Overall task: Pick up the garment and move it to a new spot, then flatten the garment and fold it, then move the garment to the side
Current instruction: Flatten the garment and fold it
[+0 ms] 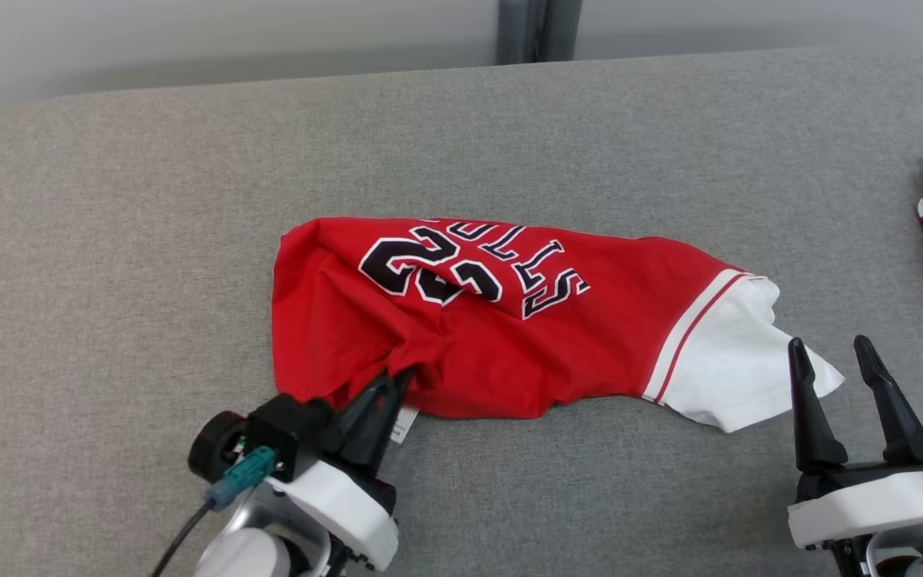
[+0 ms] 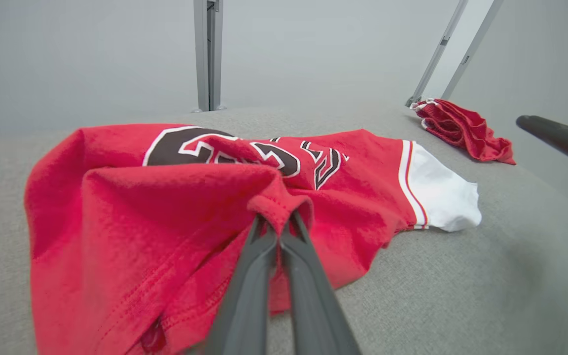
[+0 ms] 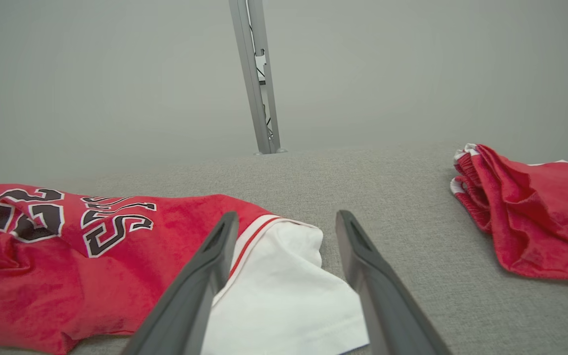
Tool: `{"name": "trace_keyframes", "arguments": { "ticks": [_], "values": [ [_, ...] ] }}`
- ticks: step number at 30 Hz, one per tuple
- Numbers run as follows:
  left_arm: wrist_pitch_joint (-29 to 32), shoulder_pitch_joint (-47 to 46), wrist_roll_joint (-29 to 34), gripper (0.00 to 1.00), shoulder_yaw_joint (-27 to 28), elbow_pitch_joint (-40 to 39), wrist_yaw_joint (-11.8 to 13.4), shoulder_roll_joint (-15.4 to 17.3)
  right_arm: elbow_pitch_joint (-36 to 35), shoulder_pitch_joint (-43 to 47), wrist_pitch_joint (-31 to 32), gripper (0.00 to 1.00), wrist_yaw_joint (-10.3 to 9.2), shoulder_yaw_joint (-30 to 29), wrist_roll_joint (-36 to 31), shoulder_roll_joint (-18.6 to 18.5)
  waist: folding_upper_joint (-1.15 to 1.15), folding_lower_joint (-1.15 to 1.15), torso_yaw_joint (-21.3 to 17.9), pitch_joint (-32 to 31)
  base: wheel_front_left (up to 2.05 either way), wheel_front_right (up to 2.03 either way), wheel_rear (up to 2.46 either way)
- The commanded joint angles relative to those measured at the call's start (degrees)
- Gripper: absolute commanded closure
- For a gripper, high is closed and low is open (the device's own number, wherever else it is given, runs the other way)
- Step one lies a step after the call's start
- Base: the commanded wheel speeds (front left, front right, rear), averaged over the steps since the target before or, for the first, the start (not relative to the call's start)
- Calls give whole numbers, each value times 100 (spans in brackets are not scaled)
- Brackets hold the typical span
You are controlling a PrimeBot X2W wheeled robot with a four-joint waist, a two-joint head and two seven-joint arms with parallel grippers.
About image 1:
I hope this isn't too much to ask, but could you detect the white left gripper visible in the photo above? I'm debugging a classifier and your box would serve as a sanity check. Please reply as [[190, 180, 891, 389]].
[[265, 367, 417, 572]]

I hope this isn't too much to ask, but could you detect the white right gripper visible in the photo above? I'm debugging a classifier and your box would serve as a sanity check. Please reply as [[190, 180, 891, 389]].
[[787, 335, 923, 551]]

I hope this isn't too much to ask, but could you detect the red basketball jersey white trim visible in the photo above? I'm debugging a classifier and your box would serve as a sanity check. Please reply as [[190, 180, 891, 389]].
[[271, 214, 846, 434]]

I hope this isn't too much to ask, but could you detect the teal-plug black left camera cable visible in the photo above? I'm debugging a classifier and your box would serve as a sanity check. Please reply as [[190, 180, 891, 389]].
[[149, 446, 279, 577]]

